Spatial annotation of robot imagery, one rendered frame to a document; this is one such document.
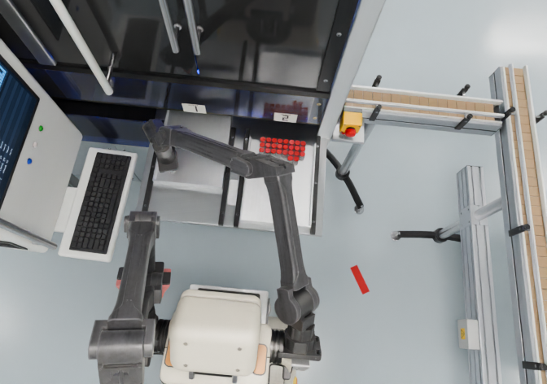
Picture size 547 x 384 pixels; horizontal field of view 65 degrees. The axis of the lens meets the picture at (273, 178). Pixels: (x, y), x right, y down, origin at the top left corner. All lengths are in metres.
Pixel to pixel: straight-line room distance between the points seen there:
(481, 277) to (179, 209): 1.35
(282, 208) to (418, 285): 1.62
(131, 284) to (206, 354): 0.27
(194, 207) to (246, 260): 0.90
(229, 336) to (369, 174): 1.83
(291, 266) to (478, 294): 1.17
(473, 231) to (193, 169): 1.30
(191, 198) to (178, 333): 0.70
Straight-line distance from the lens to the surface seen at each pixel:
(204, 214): 1.61
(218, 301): 1.10
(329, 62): 1.31
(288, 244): 1.11
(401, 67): 3.13
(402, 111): 1.82
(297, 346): 1.20
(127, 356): 0.84
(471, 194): 2.23
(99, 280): 2.58
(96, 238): 1.74
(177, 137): 1.36
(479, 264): 2.16
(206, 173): 1.66
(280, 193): 1.09
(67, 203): 1.84
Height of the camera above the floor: 2.42
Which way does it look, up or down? 70 degrees down
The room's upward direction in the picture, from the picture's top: 8 degrees clockwise
